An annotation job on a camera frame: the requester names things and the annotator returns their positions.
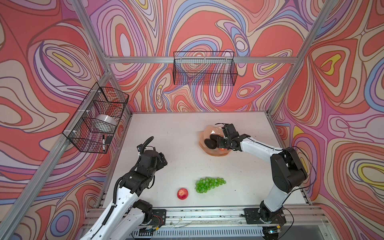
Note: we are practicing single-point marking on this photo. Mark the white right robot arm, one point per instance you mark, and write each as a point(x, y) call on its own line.
point(288, 172)

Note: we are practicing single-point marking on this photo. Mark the black wire basket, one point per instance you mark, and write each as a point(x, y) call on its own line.
point(206, 73)
point(98, 114)

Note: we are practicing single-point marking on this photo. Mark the peach scalloped fruit bowl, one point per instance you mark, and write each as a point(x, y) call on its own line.
point(205, 134)

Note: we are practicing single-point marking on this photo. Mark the aluminium horizontal frame bar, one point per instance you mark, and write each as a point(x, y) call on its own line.
point(169, 60)

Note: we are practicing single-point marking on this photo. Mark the dark fake avocado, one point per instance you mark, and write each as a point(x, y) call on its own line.
point(216, 138)
point(210, 144)

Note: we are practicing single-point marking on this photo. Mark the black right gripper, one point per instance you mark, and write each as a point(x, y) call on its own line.
point(220, 142)

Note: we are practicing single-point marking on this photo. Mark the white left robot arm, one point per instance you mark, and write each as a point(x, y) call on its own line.
point(127, 211)

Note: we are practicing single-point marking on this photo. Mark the black wire basket back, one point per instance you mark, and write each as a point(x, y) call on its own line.
point(206, 73)

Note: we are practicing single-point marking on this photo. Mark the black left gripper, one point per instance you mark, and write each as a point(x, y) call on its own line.
point(160, 164)

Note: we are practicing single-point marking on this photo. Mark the aluminium corner frame post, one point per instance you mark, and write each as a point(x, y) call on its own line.
point(313, 32)

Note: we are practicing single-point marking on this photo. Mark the green fake grape bunch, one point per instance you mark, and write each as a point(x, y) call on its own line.
point(206, 184)

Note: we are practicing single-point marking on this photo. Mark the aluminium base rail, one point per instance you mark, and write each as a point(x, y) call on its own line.
point(234, 216)

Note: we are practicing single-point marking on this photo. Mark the black wire basket left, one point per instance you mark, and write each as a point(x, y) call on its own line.
point(98, 114)

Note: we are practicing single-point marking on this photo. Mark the aluminium left corner post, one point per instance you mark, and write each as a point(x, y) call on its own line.
point(108, 76)

